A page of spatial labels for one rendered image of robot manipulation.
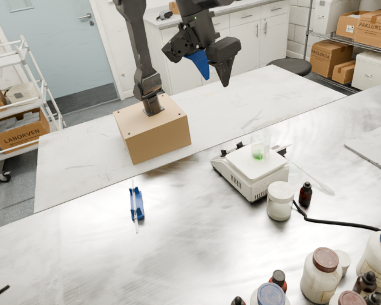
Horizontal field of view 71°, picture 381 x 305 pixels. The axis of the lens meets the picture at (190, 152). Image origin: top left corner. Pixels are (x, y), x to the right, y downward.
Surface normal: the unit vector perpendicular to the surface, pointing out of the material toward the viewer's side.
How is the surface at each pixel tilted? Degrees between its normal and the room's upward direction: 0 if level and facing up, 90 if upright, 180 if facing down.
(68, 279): 0
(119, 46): 90
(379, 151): 0
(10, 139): 91
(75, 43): 90
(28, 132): 91
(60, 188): 0
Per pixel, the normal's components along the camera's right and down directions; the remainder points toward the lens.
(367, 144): -0.13, -0.79
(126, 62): 0.40, 0.52
